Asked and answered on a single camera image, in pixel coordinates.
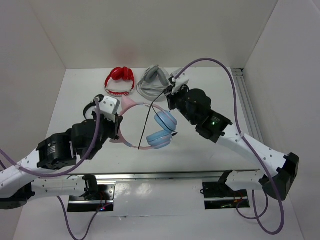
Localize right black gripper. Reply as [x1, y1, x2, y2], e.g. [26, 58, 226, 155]
[163, 82, 198, 125]

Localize pink blue cat-ear headphones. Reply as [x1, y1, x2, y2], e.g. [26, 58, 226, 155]
[110, 97, 178, 151]

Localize thin black headphone cable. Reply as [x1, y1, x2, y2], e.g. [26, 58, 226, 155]
[137, 89, 179, 150]

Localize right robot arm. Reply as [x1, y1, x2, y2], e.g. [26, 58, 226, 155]
[164, 85, 300, 201]

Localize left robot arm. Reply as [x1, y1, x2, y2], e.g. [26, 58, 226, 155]
[0, 114, 123, 210]

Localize black headphones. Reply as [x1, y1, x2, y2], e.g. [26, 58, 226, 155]
[82, 94, 105, 120]

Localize grey white headphones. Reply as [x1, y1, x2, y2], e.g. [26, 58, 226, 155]
[136, 65, 170, 102]

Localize red headphones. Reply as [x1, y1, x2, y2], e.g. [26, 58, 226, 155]
[104, 66, 136, 98]

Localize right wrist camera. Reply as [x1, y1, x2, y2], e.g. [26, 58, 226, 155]
[169, 68, 190, 95]

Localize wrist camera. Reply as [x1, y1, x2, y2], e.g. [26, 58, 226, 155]
[169, 68, 190, 95]
[93, 95, 121, 123]

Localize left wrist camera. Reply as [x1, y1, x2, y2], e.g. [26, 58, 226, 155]
[93, 95, 121, 123]

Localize aluminium front rail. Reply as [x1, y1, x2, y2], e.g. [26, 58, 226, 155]
[74, 169, 261, 182]

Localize aluminium side rail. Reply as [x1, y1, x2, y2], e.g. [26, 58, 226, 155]
[231, 68, 264, 143]

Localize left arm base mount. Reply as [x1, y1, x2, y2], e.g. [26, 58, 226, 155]
[67, 174, 116, 213]

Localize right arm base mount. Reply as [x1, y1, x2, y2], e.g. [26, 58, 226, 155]
[200, 182, 250, 210]

